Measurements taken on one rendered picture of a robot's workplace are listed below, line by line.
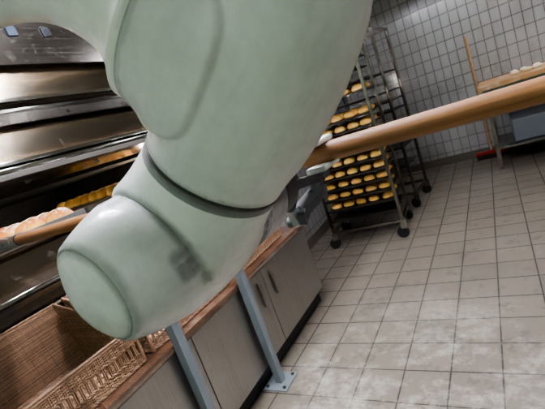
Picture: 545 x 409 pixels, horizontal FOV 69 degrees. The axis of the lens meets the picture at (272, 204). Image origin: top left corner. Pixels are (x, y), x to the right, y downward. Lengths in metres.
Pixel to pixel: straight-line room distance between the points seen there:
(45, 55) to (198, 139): 2.12
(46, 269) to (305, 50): 1.87
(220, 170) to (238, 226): 0.05
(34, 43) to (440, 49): 4.47
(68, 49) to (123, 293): 2.21
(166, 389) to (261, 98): 1.55
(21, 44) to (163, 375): 1.62
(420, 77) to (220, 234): 5.38
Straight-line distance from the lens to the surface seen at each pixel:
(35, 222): 1.42
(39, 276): 1.99
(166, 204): 0.25
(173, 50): 0.21
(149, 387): 1.64
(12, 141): 2.08
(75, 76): 2.38
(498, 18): 5.54
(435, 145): 5.67
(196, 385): 1.73
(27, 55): 2.28
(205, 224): 0.25
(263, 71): 0.20
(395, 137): 0.55
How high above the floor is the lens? 1.26
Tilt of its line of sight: 11 degrees down
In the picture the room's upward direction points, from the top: 20 degrees counter-clockwise
